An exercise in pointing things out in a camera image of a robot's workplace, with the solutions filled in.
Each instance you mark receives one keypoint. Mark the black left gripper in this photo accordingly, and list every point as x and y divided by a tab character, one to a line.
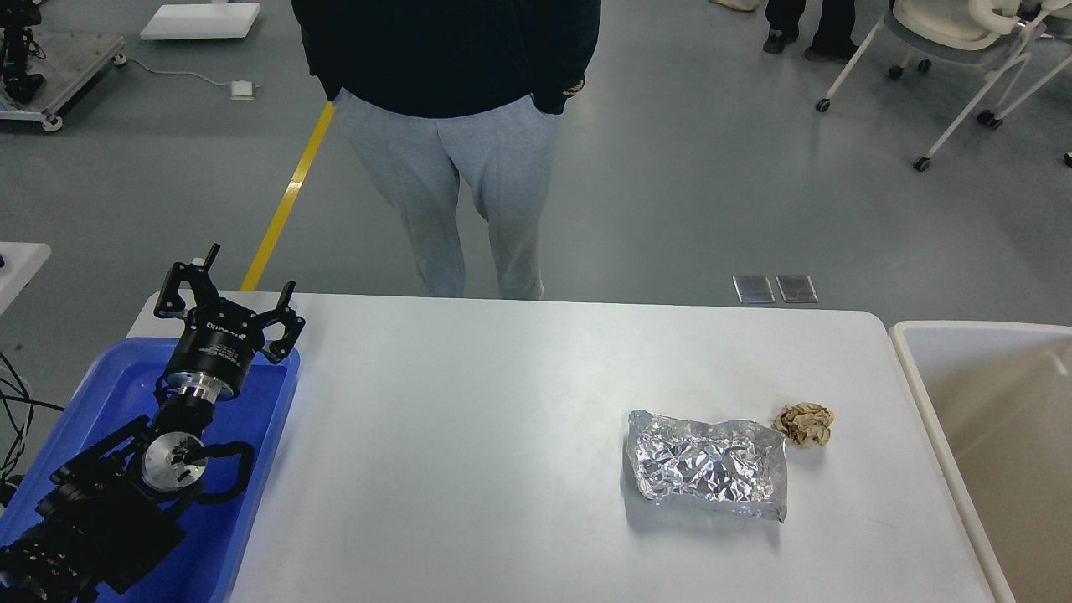
220	340

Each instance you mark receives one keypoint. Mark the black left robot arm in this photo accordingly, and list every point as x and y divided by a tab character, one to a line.
113	512

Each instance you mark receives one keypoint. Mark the white side table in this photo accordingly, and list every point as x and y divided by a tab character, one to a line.
21	262

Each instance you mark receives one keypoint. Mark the metal cart with robot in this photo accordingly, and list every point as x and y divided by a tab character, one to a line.
43	71

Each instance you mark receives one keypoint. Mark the white flat board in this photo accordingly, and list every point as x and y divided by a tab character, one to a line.
201	21

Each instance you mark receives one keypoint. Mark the person in grey sweatpants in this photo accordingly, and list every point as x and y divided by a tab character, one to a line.
436	94

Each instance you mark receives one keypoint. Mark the left floor metal plate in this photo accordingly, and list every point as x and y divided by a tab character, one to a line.
753	289

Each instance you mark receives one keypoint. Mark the floor metal plate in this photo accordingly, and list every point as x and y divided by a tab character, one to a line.
797	289
753	289

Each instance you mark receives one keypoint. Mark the crumpled silver foil bag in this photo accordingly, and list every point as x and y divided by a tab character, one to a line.
732	466

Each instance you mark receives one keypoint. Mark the right floor metal plate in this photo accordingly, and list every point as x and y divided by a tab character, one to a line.
797	289

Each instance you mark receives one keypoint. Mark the crumpled brown paper ball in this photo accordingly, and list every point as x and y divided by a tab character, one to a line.
805	425

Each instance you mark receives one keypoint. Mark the white plastic bin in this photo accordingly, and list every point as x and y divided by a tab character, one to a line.
995	399

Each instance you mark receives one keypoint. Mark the white office chair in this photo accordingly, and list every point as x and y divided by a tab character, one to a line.
992	37

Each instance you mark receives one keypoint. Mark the white power adapter with cable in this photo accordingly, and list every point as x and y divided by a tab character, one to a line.
238	90

